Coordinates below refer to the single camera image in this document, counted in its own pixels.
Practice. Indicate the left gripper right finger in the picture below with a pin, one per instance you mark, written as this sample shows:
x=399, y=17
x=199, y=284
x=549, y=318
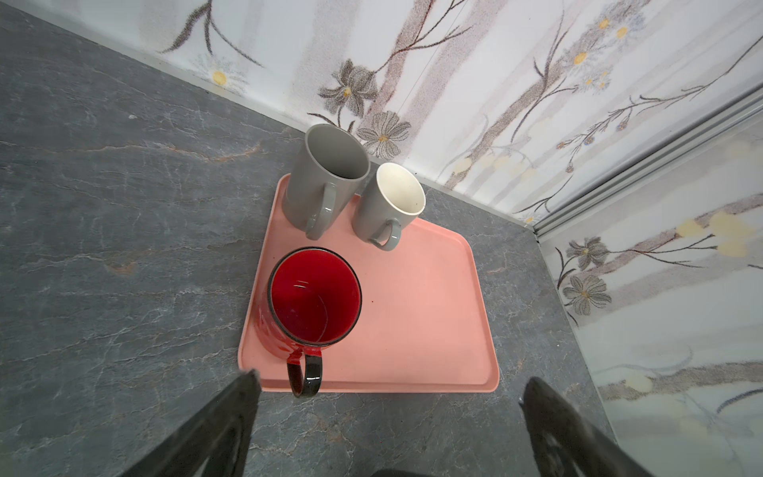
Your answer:
x=566, y=444

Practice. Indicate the small grey mug white inside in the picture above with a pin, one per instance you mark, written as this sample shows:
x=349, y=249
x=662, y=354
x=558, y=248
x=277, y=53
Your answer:
x=389, y=203

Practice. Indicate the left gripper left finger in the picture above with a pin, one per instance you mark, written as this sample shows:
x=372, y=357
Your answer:
x=215, y=441

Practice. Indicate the tall grey mug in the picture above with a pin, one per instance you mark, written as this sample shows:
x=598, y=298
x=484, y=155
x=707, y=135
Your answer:
x=330, y=168

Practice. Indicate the pink plastic tray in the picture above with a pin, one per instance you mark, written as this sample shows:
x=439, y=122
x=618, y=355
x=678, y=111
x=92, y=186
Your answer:
x=424, y=327

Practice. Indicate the red mug black handle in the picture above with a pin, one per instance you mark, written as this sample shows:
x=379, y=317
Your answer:
x=312, y=300

